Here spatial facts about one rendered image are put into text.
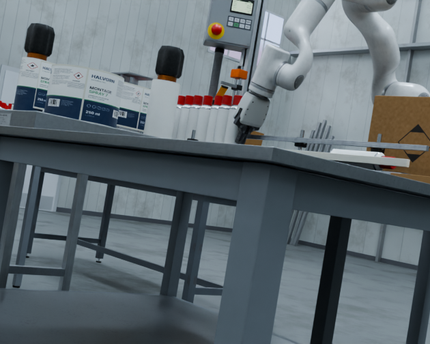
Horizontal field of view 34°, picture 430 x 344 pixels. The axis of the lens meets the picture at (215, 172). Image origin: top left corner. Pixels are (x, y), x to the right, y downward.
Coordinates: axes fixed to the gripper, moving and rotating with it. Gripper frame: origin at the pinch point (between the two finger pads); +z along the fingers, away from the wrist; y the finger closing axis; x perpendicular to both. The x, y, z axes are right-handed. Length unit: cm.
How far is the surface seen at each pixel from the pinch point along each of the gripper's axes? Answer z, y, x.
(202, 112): -0.6, 2.1, -21.5
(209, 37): -24.5, -0.1, -36.1
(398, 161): -19, 4, 62
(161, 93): -6.3, 31.2, -6.9
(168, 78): -11.0, 29.4, -8.9
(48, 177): 339, -377, -815
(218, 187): -13, 81, 89
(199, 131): 5.7, 2.0, -19.1
